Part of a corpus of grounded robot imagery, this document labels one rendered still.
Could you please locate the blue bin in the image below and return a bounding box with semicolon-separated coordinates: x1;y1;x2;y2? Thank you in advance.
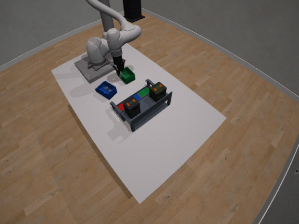
95;81;117;100

